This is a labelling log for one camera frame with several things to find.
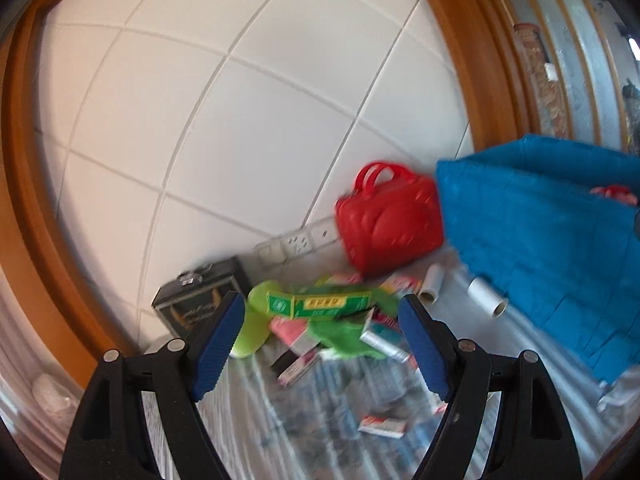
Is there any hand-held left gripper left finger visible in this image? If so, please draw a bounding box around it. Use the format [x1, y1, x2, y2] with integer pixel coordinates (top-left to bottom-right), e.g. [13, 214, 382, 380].
[59, 290, 247, 480]

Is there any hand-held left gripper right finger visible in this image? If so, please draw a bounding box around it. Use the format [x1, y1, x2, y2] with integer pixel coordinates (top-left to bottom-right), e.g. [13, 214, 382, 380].
[398, 293, 584, 480]

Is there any blue plastic storage crate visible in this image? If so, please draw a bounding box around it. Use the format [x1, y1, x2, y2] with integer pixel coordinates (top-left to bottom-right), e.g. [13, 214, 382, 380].
[434, 133, 640, 387]

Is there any plastic-covered desktop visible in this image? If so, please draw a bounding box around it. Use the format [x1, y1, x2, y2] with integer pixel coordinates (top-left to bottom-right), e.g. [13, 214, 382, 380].
[0, 247, 640, 480]

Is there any silver small box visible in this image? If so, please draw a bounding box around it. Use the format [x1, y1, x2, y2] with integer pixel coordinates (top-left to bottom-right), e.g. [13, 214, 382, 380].
[360, 329, 412, 367]

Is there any black tin box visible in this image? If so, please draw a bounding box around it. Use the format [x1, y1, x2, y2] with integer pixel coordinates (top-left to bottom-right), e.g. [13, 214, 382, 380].
[151, 255, 252, 337]

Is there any white paper roll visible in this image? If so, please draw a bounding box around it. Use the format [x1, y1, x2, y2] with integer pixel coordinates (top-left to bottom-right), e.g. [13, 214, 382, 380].
[466, 275, 511, 320]
[416, 263, 446, 306]

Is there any pink white small box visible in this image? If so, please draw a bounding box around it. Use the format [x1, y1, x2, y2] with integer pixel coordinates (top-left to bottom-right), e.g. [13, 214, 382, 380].
[276, 349, 322, 387]

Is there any red white small box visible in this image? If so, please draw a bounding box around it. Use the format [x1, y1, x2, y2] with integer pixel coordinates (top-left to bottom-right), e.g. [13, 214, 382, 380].
[357, 414, 409, 440]

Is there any green yellow long box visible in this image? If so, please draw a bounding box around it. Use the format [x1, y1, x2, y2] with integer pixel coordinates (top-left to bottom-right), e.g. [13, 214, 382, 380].
[266, 289, 374, 322]

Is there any red quilted handbag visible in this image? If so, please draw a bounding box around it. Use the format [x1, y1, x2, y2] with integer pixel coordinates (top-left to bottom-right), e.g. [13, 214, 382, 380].
[334, 161, 446, 279]

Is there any patterned rolled carpet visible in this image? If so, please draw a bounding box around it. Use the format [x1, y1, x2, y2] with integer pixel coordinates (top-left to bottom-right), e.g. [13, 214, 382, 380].
[514, 23, 572, 138]

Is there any wooden frosted glass divider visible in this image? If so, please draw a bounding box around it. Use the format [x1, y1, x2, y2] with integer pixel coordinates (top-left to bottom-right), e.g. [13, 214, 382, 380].
[492, 0, 640, 153]

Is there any white wall socket strip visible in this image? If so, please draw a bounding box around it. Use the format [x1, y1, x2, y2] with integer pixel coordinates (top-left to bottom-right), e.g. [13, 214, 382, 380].
[254, 215, 346, 267]

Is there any wooden door frame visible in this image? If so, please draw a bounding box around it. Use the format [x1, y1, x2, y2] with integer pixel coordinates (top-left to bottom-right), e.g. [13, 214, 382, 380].
[405, 0, 543, 153]

